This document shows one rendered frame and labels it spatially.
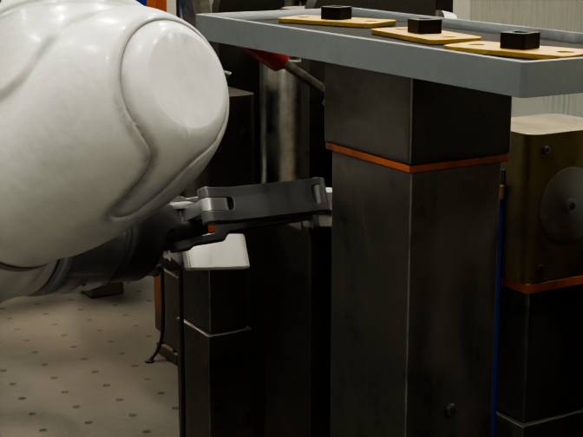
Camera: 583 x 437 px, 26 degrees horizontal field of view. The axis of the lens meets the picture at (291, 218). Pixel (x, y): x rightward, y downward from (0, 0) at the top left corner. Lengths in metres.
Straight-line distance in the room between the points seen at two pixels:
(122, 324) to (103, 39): 1.11
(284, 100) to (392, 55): 0.45
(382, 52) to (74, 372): 0.90
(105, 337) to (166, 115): 1.06
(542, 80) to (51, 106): 0.25
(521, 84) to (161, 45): 0.18
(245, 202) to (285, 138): 0.29
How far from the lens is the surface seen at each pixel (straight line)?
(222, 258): 1.06
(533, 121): 1.01
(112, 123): 0.63
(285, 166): 1.18
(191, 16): 1.51
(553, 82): 0.66
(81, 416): 1.43
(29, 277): 0.78
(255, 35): 0.87
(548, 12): 5.91
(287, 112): 1.17
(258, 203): 0.89
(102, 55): 0.64
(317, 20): 0.92
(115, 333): 1.69
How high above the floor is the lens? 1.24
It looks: 13 degrees down
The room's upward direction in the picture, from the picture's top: straight up
